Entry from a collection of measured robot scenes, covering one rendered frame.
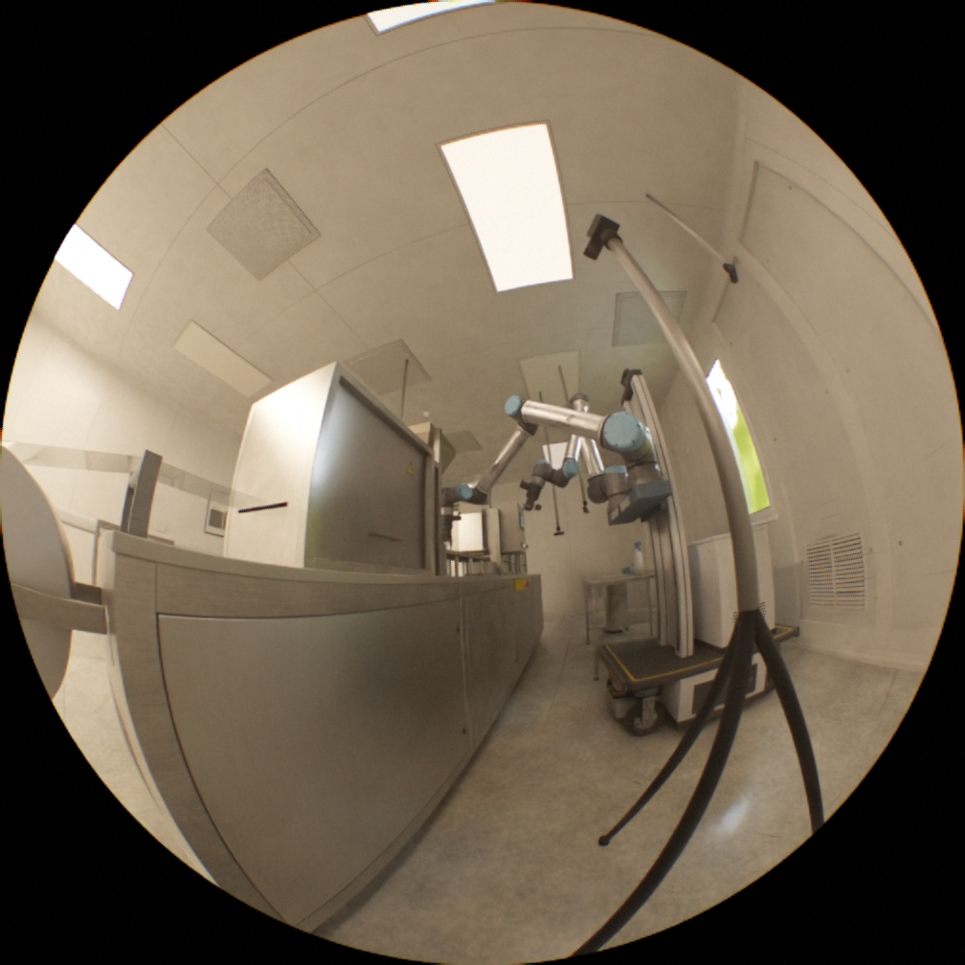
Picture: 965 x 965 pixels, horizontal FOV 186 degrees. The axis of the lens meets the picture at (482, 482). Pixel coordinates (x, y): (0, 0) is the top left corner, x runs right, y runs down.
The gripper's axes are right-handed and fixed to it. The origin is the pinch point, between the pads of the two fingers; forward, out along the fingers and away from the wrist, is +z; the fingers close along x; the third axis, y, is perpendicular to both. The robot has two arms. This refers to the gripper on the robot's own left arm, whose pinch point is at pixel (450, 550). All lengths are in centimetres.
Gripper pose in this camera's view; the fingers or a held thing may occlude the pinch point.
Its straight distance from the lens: 170.3
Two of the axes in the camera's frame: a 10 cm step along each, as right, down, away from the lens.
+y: -9.6, 1.3, 2.6
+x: -2.8, -2.9, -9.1
